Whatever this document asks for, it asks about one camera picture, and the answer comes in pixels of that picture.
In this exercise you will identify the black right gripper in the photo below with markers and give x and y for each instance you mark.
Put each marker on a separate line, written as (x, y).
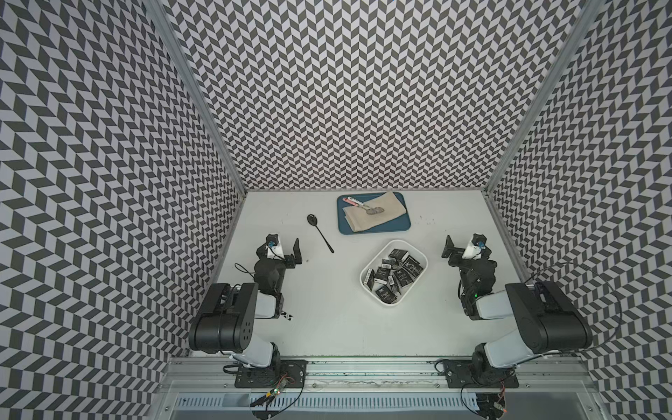
(457, 253)

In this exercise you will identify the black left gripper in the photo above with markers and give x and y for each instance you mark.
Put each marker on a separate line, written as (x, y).
(289, 259)

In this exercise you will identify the white plastic storage box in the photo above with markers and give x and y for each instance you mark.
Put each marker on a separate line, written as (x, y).
(401, 293)

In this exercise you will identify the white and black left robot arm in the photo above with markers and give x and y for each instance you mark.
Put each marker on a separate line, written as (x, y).
(225, 321)

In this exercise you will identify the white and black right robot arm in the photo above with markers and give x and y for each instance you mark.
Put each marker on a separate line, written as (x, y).
(546, 319)

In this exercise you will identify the black metal spoon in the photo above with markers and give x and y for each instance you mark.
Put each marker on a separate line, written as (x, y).
(313, 221)

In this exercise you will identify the teal plastic tray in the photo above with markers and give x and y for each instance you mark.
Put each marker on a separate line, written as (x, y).
(400, 224)

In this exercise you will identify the beige folded cloth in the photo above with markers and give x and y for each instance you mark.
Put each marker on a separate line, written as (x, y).
(364, 215)

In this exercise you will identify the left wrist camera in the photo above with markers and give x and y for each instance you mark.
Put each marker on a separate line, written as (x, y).
(273, 243)

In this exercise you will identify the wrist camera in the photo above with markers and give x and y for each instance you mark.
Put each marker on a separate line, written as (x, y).
(479, 241)
(273, 243)

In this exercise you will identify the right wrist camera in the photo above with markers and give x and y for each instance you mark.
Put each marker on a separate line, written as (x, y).
(479, 241)

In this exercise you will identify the pink handled spoon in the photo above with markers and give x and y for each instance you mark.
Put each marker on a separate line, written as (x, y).
(358, 204)

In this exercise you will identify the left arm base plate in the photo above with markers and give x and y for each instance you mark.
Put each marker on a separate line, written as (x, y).
(266, 378)

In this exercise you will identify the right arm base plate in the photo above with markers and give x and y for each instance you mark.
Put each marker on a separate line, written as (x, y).
(463, 373)

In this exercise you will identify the aluminium front rail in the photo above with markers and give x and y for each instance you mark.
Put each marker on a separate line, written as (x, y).
(380, 374)

